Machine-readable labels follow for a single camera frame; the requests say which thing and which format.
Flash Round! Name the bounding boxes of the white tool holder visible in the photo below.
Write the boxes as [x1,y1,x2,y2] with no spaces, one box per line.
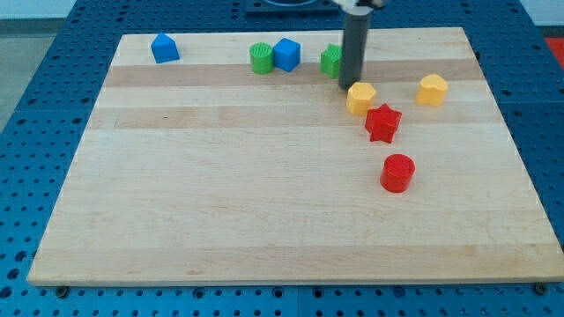
[333,0,385,10]

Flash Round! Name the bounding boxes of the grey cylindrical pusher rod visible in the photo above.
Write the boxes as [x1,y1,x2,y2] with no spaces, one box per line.
[338,5,373,91]

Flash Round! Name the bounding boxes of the green star block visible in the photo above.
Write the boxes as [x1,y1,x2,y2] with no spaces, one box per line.
[320,43,342,79]

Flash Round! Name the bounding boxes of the red star block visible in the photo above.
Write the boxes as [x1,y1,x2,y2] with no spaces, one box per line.
[365,103,402,144]

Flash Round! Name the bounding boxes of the yellow hexagon block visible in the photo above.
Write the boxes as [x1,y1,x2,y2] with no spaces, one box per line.
[345,82,377,116]

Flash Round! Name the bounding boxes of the blue cube block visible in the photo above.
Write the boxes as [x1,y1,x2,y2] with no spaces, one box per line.
[273,38,301,72]

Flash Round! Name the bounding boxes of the yellow heart block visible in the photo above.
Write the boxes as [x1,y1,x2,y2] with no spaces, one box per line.
[415,74,449,107]

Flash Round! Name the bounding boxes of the green cylinder block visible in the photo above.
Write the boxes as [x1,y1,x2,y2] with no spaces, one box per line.
[249,42,274,75]

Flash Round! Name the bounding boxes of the red cylinder block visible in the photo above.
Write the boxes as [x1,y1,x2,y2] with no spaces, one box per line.
[380,153,416,193]

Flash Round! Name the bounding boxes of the blue house-shaped block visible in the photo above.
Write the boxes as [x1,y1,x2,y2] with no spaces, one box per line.
[151,33,180,63]

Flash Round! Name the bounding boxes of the wooden board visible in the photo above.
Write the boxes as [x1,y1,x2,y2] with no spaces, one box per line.
[27,27,563,287]

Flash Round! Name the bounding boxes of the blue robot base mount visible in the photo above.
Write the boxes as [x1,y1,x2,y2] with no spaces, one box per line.
[244,0,339,14]

